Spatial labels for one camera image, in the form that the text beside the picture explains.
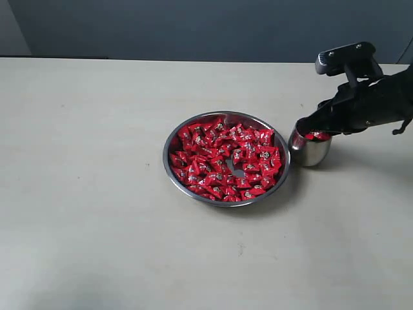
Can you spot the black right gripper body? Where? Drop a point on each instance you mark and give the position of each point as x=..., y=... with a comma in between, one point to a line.
x=373, y=103

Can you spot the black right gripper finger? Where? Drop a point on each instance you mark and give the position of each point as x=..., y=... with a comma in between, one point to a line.
x=319, y=121

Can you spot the red candy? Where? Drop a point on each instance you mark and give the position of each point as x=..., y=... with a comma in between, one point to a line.
x=317, y=136

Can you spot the steel cup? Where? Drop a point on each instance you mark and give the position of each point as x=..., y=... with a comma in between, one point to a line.
x=305, y=152

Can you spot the steel bowl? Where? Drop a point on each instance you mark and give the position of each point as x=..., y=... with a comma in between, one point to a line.
x=226, y=198

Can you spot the pile of red candies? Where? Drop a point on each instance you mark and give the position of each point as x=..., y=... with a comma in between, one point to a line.
x=209, y=161

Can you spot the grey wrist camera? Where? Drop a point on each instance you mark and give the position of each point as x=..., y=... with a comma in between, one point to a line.
x=356, y=61

